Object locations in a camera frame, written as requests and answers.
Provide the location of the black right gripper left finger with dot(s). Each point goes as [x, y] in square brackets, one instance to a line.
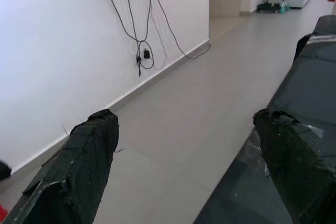
[73, 171]

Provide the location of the black power adapter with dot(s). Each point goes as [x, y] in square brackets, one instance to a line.
[147, 54]

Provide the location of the clear tape strip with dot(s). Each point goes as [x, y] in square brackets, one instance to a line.
[320, 39]

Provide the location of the black tablecloth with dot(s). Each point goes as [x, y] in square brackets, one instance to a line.
[288, 90]

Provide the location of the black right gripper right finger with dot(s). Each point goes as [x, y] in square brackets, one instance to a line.
[296, 166]

